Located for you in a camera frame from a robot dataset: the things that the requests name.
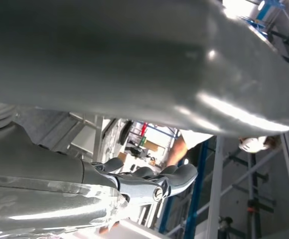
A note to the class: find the red object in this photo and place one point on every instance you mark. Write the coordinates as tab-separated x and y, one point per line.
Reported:
144	129

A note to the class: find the person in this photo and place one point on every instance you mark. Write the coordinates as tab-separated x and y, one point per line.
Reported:
194	138

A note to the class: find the small cardboard box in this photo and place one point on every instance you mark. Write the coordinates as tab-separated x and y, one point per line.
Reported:
150	146

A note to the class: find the white rounded object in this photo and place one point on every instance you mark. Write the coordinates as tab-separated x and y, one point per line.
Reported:
254	144

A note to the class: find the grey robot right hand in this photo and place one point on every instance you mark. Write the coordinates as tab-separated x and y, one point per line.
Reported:
110	59

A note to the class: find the blue metal rack with bins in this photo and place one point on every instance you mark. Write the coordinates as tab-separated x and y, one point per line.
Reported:
268	5

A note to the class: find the white metal post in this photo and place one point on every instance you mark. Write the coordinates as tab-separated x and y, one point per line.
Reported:
215	184

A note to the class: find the blue metal post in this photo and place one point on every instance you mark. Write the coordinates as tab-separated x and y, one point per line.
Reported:
197	184

